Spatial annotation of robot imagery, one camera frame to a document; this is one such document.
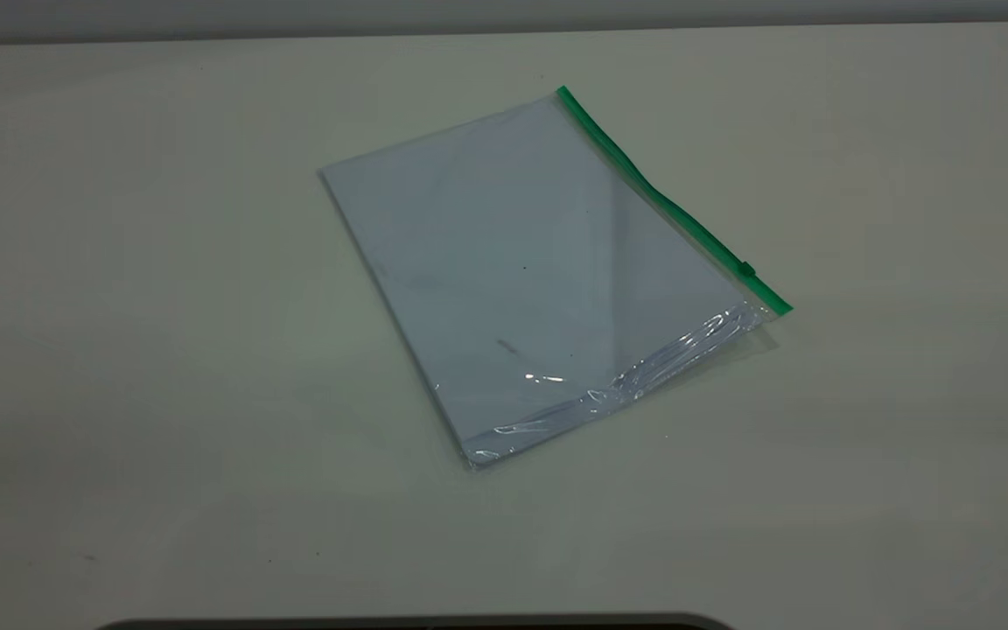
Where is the clear zip bag green zipper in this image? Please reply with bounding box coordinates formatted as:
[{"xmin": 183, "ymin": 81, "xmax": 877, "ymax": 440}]
[{"xmin": 318, "ymin": 85, "xmax": 794, "ymax": 473}]

